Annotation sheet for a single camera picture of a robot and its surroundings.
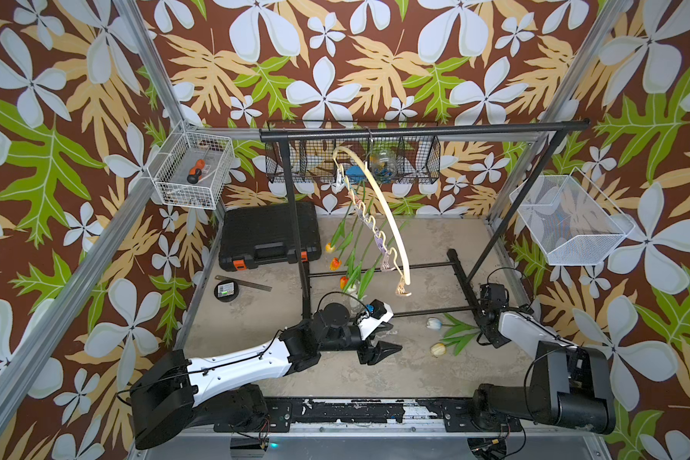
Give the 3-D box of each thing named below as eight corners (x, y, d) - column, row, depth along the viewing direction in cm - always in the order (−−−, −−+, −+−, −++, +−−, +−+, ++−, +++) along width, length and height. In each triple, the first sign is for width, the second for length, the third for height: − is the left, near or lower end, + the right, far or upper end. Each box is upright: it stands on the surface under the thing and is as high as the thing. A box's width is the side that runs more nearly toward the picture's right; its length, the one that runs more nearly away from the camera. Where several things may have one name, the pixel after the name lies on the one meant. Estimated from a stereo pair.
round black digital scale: (213, 302, 98) (210, 299, 96) (219, 283, 102) (217, 280, 101) (236, 302, 98) (234, 299, 96) (241, 283, 102) (239, 280, 101)
